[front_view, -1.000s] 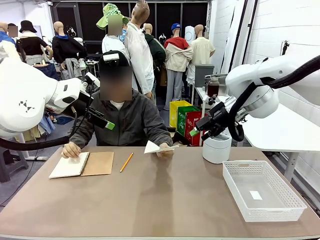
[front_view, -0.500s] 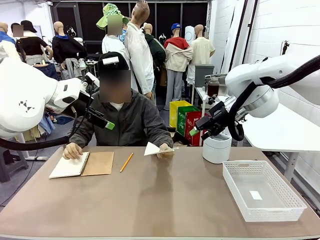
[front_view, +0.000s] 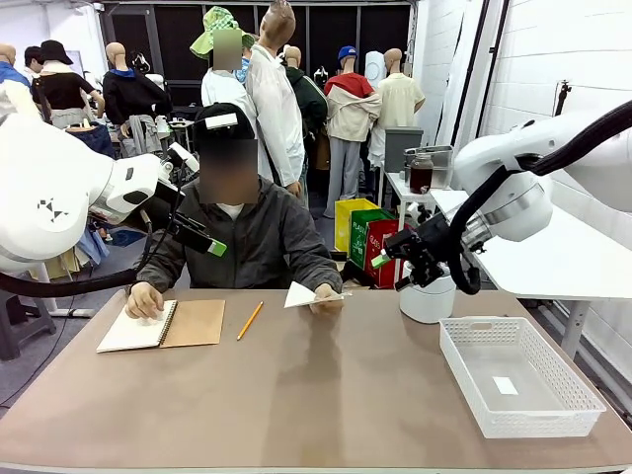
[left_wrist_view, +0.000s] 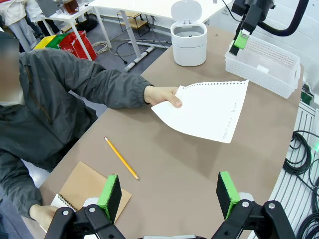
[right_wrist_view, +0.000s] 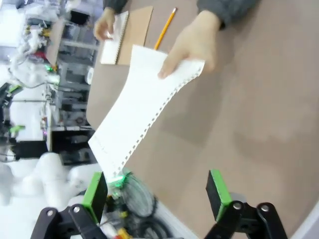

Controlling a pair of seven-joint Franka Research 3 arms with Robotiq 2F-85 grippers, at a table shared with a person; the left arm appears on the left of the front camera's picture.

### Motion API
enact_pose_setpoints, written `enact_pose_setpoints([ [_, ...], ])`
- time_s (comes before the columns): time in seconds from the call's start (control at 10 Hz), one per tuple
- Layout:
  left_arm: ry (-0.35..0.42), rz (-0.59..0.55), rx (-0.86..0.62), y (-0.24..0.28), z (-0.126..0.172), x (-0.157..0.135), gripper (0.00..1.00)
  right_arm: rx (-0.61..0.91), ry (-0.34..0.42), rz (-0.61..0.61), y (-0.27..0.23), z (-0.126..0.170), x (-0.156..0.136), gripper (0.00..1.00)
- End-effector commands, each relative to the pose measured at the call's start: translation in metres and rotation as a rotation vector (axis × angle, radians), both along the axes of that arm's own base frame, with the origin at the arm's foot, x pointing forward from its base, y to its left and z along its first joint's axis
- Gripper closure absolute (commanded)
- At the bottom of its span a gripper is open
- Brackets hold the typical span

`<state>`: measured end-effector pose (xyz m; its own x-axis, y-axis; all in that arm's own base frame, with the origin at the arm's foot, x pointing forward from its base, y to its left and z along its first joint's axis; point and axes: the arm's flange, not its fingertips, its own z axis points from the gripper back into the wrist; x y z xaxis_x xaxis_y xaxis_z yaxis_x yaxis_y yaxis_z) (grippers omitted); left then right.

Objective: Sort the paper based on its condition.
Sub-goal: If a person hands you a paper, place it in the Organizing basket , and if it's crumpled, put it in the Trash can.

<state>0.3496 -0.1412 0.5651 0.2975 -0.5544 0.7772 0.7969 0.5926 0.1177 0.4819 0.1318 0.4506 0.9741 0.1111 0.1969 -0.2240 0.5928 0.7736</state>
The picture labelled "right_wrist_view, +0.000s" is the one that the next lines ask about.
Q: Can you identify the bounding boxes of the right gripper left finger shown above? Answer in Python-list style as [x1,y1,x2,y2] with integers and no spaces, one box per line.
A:
[31,171,110,239]

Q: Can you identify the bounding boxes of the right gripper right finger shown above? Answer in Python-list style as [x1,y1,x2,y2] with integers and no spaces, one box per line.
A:
[205,169,289,239]

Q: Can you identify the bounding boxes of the white torn notebook sheet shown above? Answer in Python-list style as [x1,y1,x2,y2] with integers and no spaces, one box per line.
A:
[88,44,205,176]

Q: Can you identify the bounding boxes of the spiral notebook brown cover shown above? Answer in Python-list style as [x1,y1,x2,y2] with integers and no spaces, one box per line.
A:
[100,5,154,66]

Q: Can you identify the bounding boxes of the yellow pencil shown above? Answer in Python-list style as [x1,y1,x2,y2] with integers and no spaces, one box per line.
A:
[154,7,177,50]

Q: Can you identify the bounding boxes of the person's left forearm grey sleeve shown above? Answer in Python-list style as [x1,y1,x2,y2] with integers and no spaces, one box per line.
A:
[196,0,262,30]

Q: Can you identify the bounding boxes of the person's right forearm grey sleeve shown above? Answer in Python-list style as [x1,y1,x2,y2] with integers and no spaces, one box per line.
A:
[102,0,129,14]

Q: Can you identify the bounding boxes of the person's left hand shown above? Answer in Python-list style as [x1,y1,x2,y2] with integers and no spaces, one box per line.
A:
[158,9,222,80]

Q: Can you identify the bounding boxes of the person's right hand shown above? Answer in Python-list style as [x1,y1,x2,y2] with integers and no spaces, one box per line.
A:
[94,6,118,42]

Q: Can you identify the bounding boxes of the grey metal rack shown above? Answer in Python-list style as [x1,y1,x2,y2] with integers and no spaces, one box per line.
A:
[49,37,98,130]

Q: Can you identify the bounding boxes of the brown cardboard panel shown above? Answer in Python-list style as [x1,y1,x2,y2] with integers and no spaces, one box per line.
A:
[47,18,67,65]

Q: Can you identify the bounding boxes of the black coiled cable pile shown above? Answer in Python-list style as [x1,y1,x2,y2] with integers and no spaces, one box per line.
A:
[107,171,175,239]

